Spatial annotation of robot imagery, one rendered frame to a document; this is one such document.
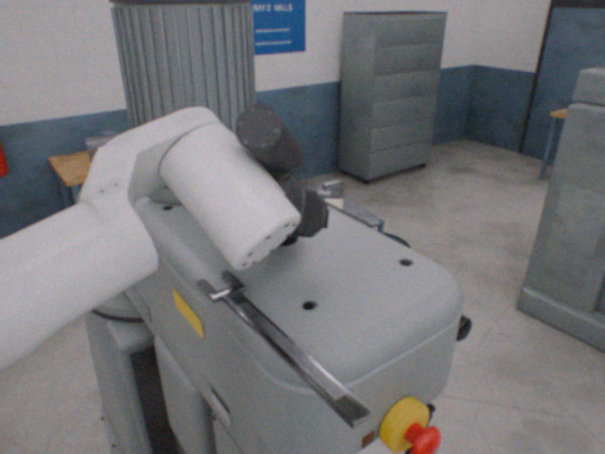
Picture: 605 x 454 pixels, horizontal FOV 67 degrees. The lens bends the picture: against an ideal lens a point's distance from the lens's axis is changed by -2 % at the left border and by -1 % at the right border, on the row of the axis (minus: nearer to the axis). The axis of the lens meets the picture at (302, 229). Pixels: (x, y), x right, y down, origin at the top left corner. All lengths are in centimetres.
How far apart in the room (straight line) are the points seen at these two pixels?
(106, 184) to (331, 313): 26
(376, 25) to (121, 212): 533
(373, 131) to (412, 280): 528
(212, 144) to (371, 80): 532
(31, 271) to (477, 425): 283
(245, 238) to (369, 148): 551
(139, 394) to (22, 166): 386
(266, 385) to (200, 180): 22
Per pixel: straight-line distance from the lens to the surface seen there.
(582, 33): 741
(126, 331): 109
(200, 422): 87
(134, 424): 123
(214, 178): 34
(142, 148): 34
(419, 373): 54
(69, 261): 30
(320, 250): 58
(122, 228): 31
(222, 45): 68
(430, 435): 53
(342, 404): 38
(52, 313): 31
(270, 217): 33
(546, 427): 315
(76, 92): 479
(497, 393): 323
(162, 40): 66
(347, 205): 332
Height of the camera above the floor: 217
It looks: 27 degrees down
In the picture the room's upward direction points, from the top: straight up
